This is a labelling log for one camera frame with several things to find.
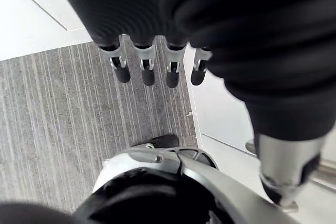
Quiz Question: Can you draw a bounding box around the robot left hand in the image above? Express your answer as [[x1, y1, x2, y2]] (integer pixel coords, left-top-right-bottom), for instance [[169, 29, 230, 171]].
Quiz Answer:
[[48, 0, 336, 206]]

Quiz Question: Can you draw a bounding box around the robot dark foot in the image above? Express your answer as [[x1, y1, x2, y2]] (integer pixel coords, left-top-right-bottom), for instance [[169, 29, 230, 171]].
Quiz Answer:
[[130, 134, 181, 150]]

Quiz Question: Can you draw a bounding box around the robot silver leg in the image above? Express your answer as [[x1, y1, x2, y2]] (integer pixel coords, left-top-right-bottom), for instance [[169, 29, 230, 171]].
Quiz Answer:
[[74, 147, 300, 224]]

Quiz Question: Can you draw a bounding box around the white cabinet panel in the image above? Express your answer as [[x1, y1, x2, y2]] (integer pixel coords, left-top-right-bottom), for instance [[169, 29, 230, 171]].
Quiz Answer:
[[0, 0, 97, 62]]

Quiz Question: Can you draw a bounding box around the silver cabinet bar handle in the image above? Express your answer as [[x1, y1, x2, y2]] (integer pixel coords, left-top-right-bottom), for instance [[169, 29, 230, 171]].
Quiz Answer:
[[245, 138, 336, 183]]

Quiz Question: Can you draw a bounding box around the white cabinet door with handle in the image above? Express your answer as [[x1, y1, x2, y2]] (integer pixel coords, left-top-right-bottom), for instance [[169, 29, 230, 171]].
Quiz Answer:
[[196, 132, 336, 224]]

